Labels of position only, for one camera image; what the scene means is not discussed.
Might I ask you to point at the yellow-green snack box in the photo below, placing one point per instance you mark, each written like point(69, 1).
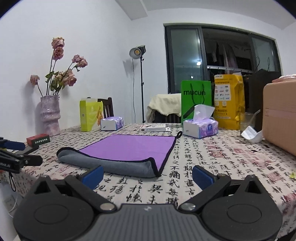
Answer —
point(91, 114)

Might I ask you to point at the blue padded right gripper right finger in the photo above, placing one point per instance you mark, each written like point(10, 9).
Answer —
point(202, 177)

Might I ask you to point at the chair draped with cream cloth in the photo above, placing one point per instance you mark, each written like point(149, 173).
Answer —
point(164, 104)

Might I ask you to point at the closed purple tissue pack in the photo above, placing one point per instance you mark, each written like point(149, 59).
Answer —
point(112, 123)

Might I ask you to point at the white flat product box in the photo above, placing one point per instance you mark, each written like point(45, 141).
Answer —
point(154, 127)

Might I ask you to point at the green mucun paper bag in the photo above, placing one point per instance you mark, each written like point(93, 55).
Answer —
point(194, 92)

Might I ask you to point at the clear drinking glass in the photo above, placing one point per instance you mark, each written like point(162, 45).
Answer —
point(248, 119)

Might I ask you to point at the black framed sliding window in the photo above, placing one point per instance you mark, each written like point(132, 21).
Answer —
point(199, 52)

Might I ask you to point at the open purple tissue pack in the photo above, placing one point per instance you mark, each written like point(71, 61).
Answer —
point(202, 125)

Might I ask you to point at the dark wooden chair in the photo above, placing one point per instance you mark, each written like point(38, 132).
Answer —
point(107, 107)

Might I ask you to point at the yellow printed paper bag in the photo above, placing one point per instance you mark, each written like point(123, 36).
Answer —
point(229, 100)

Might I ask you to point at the purple and grey microfibre towel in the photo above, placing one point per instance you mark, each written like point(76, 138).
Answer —
point(128, 155)

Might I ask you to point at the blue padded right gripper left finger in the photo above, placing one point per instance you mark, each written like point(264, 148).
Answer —
point(92, 177)

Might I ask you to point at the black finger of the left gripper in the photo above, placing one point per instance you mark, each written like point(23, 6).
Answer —
point(16, 155)

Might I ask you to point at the red and green small box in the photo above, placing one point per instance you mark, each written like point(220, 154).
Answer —
point(38, 140)

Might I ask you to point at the pink textured ceramic vase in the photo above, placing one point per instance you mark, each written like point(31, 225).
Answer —
point(50, 114)

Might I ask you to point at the pink cardboard box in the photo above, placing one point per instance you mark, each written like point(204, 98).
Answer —
point(279, 102)

